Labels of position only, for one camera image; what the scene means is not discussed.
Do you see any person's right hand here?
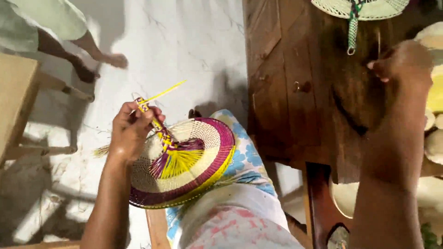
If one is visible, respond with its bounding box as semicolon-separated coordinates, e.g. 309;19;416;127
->
367;39;434;91

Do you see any person's left hand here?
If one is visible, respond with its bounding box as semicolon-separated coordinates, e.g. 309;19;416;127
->
108;101;166;164

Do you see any purple yellow woven hand fan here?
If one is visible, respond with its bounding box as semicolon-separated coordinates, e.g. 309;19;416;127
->
93;97;236;210

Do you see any green white woven hand fan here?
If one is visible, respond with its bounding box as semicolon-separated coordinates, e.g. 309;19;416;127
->
310;0;410;56

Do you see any brown wooden table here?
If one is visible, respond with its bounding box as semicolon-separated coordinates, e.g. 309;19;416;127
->
242;0;443;249

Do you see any pile of cream woven fans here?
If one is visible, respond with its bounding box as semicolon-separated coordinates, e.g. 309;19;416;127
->
329;21;443;236

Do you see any person's floral clothing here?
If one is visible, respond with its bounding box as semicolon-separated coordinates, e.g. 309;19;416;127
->
165;109;306;249

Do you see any yellow weaving strip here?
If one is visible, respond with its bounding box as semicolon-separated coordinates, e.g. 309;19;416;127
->
143;80;188;104

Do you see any light wooden stool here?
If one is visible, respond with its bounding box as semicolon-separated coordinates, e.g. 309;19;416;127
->
0;53;95;166

